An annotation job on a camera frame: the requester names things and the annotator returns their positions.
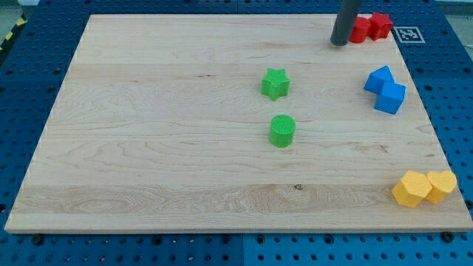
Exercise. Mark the light wooden board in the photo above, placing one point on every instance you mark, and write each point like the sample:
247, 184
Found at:
160, 127

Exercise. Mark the green cylinder block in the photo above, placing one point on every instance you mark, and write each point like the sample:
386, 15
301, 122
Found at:
282, 128

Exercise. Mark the green star block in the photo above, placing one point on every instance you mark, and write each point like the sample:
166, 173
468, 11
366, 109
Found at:
275, 84

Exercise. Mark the blue triangular block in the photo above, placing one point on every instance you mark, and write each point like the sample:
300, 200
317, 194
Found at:
377, 78

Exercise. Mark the blue cube block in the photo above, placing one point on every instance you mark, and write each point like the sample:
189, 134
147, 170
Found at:
390, 98

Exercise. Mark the red cylinder block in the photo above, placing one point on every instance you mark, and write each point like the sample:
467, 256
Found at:
360, 30

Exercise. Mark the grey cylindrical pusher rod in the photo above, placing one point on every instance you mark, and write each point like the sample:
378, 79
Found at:
344, 23

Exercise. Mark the red star block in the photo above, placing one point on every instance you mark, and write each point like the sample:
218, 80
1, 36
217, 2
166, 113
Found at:
380, 26

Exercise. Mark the yellow hexagon block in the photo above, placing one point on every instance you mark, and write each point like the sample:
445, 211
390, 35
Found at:
411, 189

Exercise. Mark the white fiducial marker tag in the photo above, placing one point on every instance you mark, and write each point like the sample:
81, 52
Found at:
409, 35

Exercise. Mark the yellow heart block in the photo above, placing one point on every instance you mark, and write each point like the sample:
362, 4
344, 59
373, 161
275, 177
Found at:
443, 183

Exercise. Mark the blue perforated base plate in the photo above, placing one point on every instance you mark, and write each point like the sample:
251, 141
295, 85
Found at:
30, 80

